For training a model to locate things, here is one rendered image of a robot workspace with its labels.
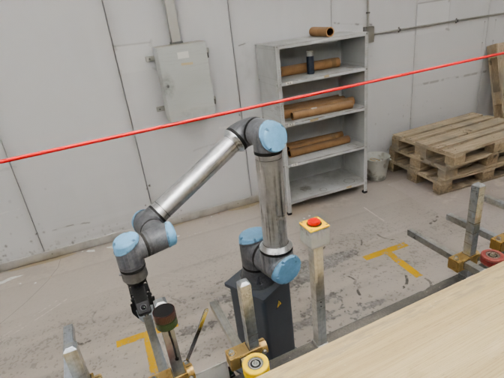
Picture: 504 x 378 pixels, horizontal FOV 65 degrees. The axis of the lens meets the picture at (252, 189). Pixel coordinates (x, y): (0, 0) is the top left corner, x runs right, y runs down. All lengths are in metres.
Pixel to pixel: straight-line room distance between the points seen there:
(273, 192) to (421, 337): 0.74
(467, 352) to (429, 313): 0.17
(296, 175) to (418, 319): 3.00
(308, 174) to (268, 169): 2.74
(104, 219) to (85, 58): 1.41
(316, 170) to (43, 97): 2.67
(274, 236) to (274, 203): 0.16
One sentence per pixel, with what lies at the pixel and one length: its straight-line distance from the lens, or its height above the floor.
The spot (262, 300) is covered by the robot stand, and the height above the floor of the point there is 0.60.
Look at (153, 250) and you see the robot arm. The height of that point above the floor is 1.13.
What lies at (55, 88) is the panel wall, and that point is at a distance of 3.58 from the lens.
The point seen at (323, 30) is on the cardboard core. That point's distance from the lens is 3.72.
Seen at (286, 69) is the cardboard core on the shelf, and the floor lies 1.32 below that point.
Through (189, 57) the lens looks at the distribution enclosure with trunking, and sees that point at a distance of 3.39.
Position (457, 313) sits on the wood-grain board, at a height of 0.90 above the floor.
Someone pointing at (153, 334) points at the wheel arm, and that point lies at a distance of 1.52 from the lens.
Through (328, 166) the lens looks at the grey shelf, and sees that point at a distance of 4.41.
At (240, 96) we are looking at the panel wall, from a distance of 3.79.
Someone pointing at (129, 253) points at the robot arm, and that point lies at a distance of 1.40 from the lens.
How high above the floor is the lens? 1.86
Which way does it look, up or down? 25 degrees down
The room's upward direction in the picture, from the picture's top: 7 degrees counter-clockwise
